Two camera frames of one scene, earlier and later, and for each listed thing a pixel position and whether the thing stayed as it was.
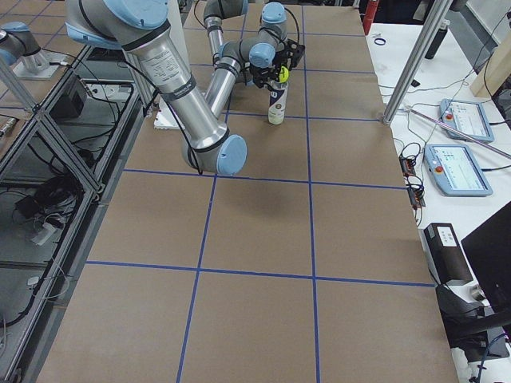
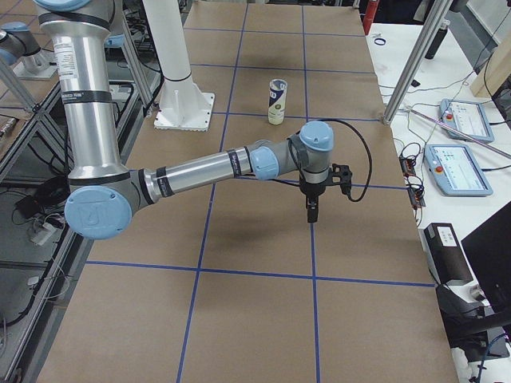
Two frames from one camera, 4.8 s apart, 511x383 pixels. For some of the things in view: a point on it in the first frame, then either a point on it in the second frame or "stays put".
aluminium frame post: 417,60 stays put
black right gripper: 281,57 -> 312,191
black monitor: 489,249 stays put
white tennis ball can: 277,101 stays put
